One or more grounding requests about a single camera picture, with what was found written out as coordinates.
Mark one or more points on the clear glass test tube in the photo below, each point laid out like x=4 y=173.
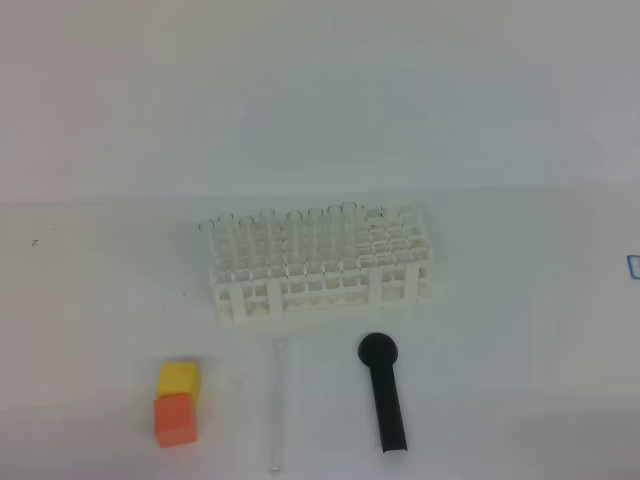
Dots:
x=277 y=428

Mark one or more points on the white test tube rack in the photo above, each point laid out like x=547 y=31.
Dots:
x=392 y=267

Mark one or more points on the black scoop tool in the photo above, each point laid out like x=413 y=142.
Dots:
x=379 y=353

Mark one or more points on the yellow foam cube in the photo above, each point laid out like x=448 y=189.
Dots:
x=179 y=377

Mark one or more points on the orange foam cube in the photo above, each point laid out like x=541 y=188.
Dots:
x=175 y=420

